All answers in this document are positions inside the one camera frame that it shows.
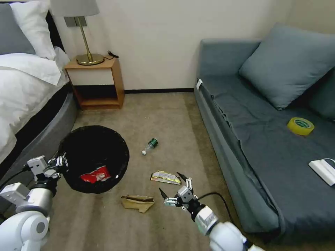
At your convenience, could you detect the brass table lamp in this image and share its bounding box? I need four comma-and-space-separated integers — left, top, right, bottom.
50, 0, 105, 66

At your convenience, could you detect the black headboard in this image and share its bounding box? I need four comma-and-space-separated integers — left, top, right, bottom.
45, 10, 66, 56

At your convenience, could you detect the grey pillow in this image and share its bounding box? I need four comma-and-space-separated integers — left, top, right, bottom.
0, 3, 36, 56

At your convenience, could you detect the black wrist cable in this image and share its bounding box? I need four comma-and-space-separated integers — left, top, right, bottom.
198, 192, 234, 223
0, 167, 30, 189

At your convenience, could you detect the wooden nightstand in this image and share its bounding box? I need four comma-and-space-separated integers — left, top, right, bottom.
64, 55, 125, 110

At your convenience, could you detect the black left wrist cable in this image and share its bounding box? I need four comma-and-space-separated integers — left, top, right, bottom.
0, 167, 30, 189

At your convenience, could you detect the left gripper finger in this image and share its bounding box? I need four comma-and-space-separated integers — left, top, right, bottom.
48, 154, 69, 169
45, 168, 65, 180

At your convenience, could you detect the white flat device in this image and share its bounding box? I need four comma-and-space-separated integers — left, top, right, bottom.
308, 158, 335, 187

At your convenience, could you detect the grey bed base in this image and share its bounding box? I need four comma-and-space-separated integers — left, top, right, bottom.
0, 84, 79, 186

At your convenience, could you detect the yellow tape roll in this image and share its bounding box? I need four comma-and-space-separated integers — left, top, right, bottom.
287, 117, 315, 137

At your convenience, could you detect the crumpled brown paper bag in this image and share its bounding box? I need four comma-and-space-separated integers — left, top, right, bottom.
120, 194, 155, 214

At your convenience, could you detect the black round trash bin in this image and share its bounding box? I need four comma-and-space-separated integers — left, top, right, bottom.
58, 125, 130, 194

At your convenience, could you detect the black cable on nightstand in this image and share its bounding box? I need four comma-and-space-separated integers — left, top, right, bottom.
104, 50, 120, 62

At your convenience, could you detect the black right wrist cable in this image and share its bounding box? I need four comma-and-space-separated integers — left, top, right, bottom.
198, 192, 234, 223

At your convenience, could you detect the white duvet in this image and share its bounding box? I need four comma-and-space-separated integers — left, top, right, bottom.
0, 46, 70, 162

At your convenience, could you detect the large blue-grey cushion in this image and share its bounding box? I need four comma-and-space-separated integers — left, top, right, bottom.
238, 22, 335, 111

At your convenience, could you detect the blue-grey sofa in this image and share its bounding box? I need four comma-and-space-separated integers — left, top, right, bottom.
193, 23, 335, 237

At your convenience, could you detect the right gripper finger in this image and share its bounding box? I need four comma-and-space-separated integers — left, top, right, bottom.
158, 187, 181, 207
177, 171, 196, 196

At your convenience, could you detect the red snack packet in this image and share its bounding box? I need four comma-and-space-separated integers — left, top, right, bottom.
80, 165, 111, 183

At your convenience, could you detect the white pillow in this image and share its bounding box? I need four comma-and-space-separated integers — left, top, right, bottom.
10, 0, 57, 60

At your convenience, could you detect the small clear plastic bottle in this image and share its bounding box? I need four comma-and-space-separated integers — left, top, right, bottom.
141, 138, 158, 156

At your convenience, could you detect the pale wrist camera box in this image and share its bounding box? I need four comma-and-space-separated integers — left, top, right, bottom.
27, 155, 49, 175
177, 185, 195, 204

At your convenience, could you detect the gold foil wrapper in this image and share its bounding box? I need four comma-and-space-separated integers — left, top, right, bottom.
150, 170, 181, 185

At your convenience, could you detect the grey wall switch plate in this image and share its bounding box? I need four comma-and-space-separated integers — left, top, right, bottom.
64, 16, 88, 28

